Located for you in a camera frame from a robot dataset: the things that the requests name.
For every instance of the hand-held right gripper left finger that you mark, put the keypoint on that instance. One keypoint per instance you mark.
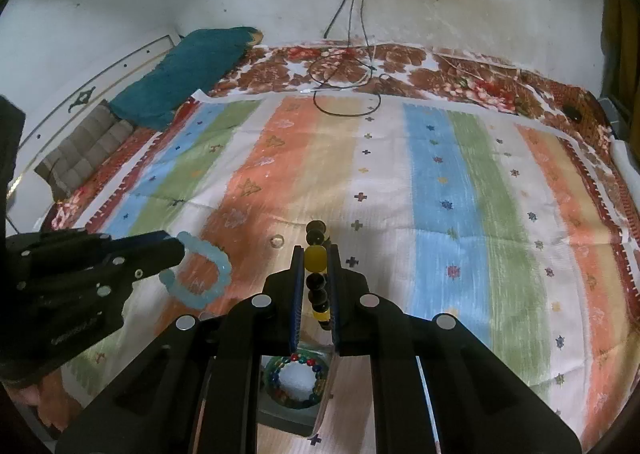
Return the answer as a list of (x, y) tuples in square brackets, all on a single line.
[(301, 294)]

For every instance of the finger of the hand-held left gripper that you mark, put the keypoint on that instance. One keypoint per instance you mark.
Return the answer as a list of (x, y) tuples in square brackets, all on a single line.
[(155, 256), (125, 238)]

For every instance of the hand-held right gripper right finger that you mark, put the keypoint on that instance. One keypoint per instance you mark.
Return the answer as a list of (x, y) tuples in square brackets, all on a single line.
[(332, 304)]

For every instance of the small black object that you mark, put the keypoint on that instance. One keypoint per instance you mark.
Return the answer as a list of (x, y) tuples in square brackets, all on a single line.
[(572, 113)]

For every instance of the brown quilted cushion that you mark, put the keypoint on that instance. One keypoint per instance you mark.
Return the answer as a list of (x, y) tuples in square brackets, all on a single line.
[(85, 144)]

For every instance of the metal tin box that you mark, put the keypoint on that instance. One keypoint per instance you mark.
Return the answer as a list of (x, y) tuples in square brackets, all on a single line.
[(285, 416)]

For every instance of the yellow curtain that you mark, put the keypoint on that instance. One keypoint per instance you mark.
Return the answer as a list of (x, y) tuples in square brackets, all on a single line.
[(625, 44)]

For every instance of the white bolster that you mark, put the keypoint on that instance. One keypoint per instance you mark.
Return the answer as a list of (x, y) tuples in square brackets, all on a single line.
[(630, 169)]

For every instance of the teal blanket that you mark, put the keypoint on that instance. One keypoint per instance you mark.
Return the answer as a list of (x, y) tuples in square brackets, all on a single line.
[(185, 74)]

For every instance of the green jade bangle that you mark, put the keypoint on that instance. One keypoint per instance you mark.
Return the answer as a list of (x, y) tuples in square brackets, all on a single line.
[(268, 366)]

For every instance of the white headboard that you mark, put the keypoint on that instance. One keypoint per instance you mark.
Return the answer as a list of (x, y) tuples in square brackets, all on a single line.
[(60, 99)]

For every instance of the grey box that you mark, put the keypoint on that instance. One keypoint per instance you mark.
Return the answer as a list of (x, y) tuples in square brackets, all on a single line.
[(610, 119)]

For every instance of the striped woven mat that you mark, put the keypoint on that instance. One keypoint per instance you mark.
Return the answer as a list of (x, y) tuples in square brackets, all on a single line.
[(450, 184)]

